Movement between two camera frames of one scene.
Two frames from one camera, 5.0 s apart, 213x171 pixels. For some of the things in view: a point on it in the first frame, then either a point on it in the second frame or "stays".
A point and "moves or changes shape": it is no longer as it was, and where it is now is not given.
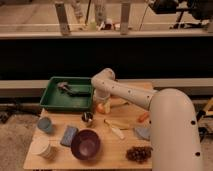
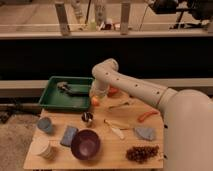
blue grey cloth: (143, 132) stays
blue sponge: (67, 137) stays
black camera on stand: (192, 12) stays
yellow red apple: (100, 108) moves or changes shape
